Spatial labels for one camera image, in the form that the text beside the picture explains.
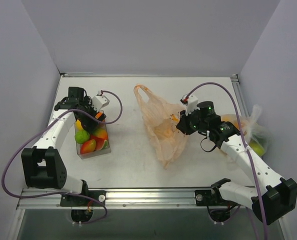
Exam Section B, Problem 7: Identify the orange plastic shopping bag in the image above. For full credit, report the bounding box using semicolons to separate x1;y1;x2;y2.
133;84;188;169

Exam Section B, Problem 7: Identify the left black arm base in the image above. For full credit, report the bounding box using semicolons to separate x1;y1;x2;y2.
60;190;108;226

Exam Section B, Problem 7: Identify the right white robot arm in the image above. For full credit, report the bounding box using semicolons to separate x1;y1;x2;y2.
176;99;297;225

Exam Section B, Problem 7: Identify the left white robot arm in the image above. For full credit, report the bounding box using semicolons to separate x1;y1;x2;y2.
21;86;110;206

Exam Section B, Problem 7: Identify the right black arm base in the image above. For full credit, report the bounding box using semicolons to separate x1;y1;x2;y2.
194;189;240;226

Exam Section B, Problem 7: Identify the yellow fake lemon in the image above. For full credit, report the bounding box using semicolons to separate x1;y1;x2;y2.
75;120;83;131

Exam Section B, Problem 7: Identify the orange green fake mango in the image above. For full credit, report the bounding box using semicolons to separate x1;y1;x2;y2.
90;128;108;140

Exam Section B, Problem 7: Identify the green fake lime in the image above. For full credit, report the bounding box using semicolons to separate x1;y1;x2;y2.
74;130;90;144

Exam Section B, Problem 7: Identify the red orange fake mango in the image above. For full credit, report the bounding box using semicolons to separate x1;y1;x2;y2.
80;139;97;155

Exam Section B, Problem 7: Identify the fake watermelon slice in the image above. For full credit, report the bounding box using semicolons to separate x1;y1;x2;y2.
95;139;109;151

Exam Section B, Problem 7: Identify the clear bag of fruits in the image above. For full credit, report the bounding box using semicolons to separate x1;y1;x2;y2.
213;104;271;163

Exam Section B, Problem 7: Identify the clear plastic fruit box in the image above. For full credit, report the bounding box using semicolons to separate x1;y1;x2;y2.
74;120;111;159

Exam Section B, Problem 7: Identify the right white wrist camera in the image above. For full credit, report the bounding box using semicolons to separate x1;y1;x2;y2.
180;94;200;116

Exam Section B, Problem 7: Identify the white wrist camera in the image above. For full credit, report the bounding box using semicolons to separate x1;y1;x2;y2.
180;94;200;116
91;95;110;112

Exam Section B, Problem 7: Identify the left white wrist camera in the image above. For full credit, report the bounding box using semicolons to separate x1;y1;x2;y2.
91;95;110;112

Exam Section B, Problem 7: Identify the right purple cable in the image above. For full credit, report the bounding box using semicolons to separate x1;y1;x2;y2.
185;81;268;240

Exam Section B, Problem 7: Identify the purple cable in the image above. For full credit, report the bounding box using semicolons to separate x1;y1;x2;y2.
185;81;268;240
1;89;123;223

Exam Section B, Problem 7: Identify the aluminium right side rail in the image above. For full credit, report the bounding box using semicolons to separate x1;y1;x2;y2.
230;74;274;188

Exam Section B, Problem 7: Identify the aluminium rail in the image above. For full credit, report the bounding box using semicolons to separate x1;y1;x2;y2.
16;187;286;210
230;74;274;188

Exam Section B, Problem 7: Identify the aluminium front rail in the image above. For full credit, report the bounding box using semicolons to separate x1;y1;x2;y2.
16;187;286;210

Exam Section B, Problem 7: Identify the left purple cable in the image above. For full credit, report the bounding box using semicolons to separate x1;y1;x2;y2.
1;89;123;223

